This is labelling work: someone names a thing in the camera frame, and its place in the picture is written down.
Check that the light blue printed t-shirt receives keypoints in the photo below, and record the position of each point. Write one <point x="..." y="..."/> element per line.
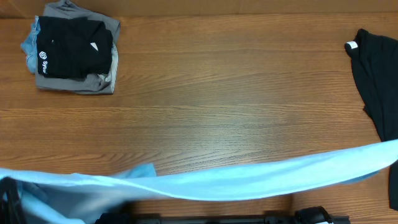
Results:
<point x="80" y="198"/>

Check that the folded grey garment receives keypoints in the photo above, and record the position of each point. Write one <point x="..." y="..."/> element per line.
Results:
<point x="93" y="84"/>

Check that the folded blue denim garment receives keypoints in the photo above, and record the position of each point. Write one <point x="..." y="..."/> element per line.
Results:
<point x="29" y="46"/>

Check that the black unfolded shirt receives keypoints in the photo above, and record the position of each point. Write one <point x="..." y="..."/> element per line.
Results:
<point x="374" y="68"/>

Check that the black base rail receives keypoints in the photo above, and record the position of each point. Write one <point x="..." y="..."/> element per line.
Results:
<point x="311" y="215"/>

